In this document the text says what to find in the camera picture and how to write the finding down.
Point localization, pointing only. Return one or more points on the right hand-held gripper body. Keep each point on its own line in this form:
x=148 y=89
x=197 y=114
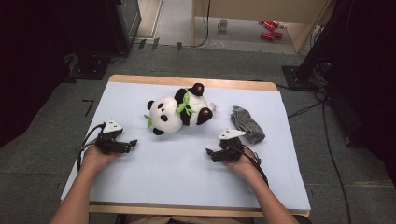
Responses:
x=232 y=147

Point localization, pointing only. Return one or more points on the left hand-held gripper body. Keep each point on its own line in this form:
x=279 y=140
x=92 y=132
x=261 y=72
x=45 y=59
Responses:
x=107 y=141

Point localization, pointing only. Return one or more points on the grey knitted cloth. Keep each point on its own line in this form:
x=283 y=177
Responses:
x=247 y=124

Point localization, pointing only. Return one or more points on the panda plush toy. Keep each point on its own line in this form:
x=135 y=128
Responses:
x=174 y=112

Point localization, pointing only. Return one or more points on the person's left hand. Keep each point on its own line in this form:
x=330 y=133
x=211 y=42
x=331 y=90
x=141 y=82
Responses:
x=93 y=160

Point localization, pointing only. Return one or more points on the person's right hand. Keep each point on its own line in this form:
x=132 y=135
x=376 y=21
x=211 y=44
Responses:
x=247 y=166

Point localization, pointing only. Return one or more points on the black tape corner mark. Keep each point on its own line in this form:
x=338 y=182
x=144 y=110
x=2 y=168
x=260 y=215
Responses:
x=89 y=105

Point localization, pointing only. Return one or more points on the light blue table mat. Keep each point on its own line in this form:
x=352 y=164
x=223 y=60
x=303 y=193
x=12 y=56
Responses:
x=174 y=174

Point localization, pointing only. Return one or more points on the person's beige trousers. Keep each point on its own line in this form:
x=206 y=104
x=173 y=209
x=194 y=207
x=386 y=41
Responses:
x=186 y=220

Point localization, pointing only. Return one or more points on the wooden table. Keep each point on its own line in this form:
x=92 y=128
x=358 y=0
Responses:
x=193 y=82

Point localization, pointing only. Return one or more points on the black stand base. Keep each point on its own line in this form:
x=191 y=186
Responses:
x=295 y=77
x=88 y=70

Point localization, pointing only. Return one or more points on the black tape strip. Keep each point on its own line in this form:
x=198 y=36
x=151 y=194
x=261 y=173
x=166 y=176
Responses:
x=179 y=46
x=155 y=44
x=142 y=44

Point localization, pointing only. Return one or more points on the red can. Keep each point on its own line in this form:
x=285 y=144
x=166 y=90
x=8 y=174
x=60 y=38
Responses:
x=275 y=23
x=267 y=36
x=268 y=26

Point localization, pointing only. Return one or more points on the black cabinet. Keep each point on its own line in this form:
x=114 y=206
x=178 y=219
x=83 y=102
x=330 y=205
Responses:
x=124 y=25

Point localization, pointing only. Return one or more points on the beige mug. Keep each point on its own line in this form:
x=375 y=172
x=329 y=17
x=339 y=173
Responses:
x=223 y=25

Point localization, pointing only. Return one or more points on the wooden shelf unit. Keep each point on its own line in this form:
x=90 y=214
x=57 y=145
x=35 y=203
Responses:
x=255 y=9

